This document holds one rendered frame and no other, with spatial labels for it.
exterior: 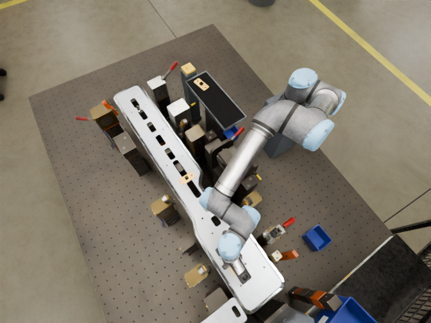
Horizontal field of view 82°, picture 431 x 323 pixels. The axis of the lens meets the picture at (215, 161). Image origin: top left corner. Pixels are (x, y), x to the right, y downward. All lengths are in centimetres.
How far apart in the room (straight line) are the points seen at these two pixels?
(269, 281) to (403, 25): 384
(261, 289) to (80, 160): 136
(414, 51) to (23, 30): 488
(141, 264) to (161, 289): 18
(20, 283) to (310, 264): 220
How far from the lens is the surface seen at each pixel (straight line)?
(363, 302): 133
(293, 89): 127
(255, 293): 122
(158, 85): 155
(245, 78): 206
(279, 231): 104
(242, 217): 87
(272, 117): 86
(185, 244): 122
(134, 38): 361
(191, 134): 131
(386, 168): 291
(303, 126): 85
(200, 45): 231
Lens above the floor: 220
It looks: 66 degrees down
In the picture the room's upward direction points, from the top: 1 degrees clockwise
